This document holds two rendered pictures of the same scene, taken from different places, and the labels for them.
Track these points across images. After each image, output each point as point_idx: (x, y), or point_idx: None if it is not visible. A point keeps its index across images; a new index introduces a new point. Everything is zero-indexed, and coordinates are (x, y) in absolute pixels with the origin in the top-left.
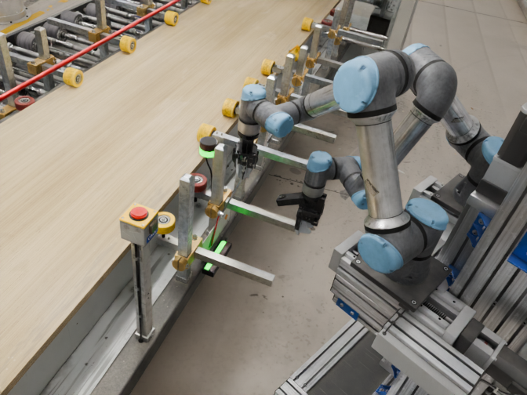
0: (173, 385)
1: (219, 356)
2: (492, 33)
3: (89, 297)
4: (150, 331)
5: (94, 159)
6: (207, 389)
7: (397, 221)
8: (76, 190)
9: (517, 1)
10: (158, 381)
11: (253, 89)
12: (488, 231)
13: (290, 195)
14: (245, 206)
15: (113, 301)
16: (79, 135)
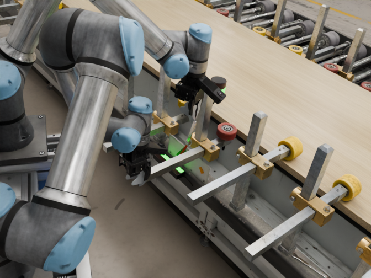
0: (147, 232)
1: (152, 271)
2: None
3: (146, 68)
4: (126, 109)
5: (275, 94)
6: (130, 250)
7: (4, 37)
8: (240, 80)
9: None
10: (157, 225)
11: (199, 25)
12: None
13: (156, 145)
14: (186, 154)
15: None
16: (311, 96)
